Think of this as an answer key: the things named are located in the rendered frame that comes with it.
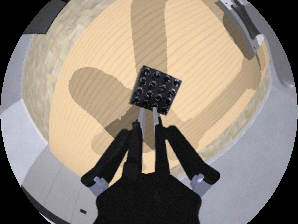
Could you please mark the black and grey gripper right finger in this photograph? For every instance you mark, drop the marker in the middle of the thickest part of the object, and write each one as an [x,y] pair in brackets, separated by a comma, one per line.
[202,175]

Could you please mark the black knob box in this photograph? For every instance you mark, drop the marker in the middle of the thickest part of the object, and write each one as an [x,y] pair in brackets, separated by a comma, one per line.
[147,98]

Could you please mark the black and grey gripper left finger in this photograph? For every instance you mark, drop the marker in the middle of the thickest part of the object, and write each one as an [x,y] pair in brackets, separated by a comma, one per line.
[111,159]

